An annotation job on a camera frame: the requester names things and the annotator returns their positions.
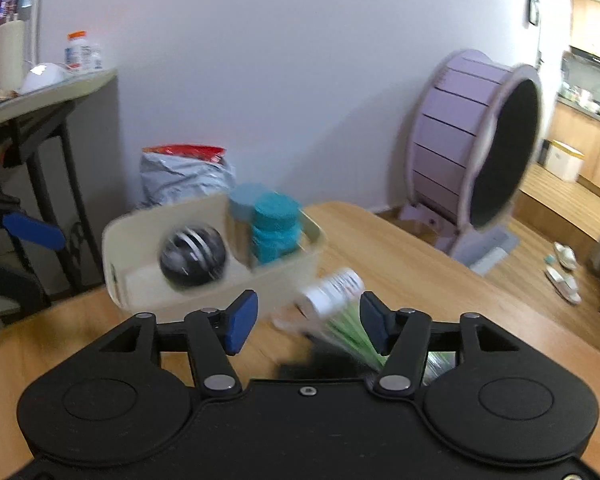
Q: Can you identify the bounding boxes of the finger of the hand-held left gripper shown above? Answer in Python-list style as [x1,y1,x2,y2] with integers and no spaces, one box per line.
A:
[0,255,51,313]
[0,211,66,252]

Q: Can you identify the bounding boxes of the cream plastic storage bin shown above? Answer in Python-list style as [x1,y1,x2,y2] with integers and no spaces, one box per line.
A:
[101,192,328,323]

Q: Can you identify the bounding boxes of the clear jar with grey-blue lid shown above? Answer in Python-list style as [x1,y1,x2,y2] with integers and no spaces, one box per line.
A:
[228,182,281,266]

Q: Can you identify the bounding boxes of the white storage box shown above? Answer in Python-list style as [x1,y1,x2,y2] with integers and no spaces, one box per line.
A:
[545,140,586,183]

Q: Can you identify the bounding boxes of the black gyro ball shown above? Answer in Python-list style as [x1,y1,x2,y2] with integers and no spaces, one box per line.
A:
[159,225,228,290]

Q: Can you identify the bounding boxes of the brown cardboard box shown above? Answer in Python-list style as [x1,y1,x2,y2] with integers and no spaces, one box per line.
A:
[375,207,453,251]

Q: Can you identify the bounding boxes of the wooden wall cabinet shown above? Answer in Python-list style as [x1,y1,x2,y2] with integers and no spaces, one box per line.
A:
[571,0,600,61]

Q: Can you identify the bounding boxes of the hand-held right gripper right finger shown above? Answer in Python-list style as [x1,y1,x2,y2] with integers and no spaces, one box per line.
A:
[359,291,521,401]

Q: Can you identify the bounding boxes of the purple cat exercise wheel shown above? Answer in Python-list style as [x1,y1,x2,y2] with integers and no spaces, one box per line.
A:
[399,49,543,276]

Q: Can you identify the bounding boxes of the white and green tube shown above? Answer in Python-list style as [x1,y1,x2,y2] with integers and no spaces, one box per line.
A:
[272,305,456,376]

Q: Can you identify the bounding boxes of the white slipper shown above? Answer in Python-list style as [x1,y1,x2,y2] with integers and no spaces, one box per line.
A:
[552,241,578,271]
[545,266,582,306]

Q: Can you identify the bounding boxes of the grey plastic bag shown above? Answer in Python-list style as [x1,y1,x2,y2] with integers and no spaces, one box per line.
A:
[139,152,237,211]

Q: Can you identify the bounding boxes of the orange-capped supplement bottle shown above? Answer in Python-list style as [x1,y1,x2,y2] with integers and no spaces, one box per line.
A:
[64,31,92,72]

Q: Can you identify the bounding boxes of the teal plastic bottle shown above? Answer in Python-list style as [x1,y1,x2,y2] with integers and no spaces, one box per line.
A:
[250,192,303,266]

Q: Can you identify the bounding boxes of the white paper roll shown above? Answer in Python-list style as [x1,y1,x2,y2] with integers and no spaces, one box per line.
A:
[0,17,27,93]

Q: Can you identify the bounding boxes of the red snack bag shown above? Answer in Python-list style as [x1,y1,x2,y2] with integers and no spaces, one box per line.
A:
[142,144,228,165]

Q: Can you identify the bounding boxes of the grey desk with black legs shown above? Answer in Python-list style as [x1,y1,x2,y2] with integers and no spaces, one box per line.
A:
[0,67,118,306]

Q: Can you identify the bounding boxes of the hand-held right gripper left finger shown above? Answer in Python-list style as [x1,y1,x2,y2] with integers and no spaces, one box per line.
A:
[95,290,259,401]

